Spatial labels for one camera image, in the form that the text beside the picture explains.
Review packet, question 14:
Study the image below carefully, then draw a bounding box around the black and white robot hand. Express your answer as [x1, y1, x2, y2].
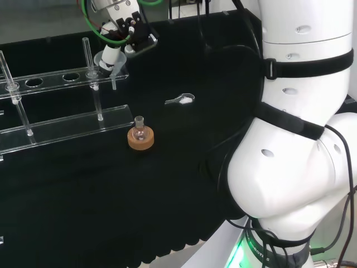
[91, 0, 158, 79]

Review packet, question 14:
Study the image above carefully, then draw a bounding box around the clear plastic funnel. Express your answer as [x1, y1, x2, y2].
[93, 51, 128, 90]

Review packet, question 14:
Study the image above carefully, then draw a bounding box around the clear weighing funnel with powder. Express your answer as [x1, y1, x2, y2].
[164, 93, 196, 106]

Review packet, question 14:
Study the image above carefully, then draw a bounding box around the clear acrylic funnel stand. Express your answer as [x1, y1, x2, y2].
[0, 37, 134, 155]

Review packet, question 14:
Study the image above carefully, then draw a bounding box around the small round-bottom glass flask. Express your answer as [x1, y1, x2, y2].
[132, 116, 148, 141]

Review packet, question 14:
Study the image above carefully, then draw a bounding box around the black bench cloth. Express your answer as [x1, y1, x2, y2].
[0, 8, 357, 264]

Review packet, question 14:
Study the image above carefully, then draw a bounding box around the green cable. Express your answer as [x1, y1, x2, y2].
[81, 0, 164, 46]

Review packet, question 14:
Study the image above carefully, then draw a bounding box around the cork ring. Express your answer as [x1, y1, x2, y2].
[128, 126, 155, 152]

